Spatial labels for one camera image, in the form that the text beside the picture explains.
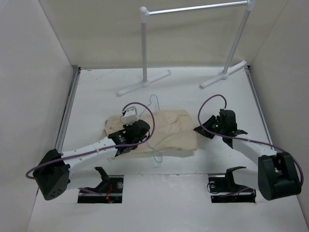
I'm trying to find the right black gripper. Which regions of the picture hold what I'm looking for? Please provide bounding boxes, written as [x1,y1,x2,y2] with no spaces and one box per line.
[194,115,225,139]

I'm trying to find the beige trousers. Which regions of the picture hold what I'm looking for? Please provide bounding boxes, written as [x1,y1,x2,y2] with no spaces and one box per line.
[118,110,197,158]

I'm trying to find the light blue wire hanger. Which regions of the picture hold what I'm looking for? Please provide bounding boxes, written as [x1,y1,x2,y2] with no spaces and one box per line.
[139,94,164,163]

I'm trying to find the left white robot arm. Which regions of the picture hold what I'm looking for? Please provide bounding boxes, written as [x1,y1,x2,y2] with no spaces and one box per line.
[33,120,150,201]

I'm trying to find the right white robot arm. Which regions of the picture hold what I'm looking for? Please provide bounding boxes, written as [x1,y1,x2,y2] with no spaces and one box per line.
[194,109,302,201]

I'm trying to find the white clothes rack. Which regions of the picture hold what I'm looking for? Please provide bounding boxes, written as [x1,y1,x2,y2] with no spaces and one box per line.
[117,0,255,97]

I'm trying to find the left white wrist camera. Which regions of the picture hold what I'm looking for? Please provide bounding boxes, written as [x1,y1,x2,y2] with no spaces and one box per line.
[120,109,139,125]

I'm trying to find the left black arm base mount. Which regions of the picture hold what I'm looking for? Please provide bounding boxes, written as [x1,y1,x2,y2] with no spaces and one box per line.
[77,167,124,204]

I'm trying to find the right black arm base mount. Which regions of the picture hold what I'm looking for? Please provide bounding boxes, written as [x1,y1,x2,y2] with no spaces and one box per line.
[207,166,257,203]

